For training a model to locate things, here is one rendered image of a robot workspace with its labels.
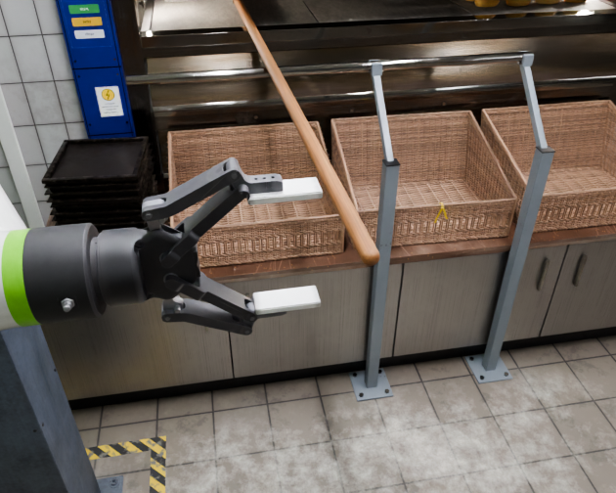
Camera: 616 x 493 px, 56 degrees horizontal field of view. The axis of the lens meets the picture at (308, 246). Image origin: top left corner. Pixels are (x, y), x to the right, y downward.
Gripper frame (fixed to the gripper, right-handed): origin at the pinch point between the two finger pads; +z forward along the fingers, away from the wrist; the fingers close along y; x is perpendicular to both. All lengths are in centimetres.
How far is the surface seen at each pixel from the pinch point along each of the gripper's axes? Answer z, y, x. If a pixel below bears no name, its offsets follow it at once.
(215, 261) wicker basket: -10, 78, -105
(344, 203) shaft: 13.3, 18.1, -36.1
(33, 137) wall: -68, 53, -155
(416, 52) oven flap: 70, 31, -156
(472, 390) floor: 80, 138, -86
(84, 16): -42, 12, -151
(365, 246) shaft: 13.6, 18.2, -23.5
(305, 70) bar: 21, 22, -116
